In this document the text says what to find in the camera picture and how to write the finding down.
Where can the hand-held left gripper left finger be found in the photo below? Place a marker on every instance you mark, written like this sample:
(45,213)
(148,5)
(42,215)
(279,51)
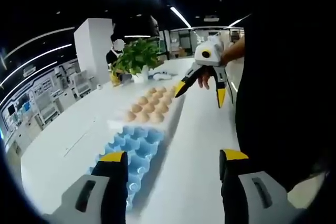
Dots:
(86,197)

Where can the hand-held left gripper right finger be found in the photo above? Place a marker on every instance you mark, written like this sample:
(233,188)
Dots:
(246,197)

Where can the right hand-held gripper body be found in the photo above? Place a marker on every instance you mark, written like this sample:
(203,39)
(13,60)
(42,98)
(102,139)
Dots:
(211,54)

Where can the group of brown eggs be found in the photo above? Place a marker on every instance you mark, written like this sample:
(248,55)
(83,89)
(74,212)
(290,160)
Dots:
(148,106)

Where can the blue egg tray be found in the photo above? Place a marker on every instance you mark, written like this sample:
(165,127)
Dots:
(136,145)

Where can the person's right hand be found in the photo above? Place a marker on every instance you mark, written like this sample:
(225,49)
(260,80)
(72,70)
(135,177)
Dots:
(204,79)

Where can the white object on table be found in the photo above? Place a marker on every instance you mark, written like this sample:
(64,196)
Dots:
(162,75)

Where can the white table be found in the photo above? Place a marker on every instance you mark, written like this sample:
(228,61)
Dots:
(199,134)

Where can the green potted plant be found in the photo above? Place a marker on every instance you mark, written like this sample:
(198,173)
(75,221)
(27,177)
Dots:
(136,56)

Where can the person in black clothes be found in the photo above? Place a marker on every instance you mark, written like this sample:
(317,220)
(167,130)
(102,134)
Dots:
(288,90)

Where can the yellow item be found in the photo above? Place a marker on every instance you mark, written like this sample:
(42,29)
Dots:
(115,78)

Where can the white column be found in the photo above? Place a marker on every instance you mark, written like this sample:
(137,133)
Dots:
(92,45)

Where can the white equipment shelving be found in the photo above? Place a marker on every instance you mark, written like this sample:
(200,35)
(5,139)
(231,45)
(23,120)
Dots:
(39,103)

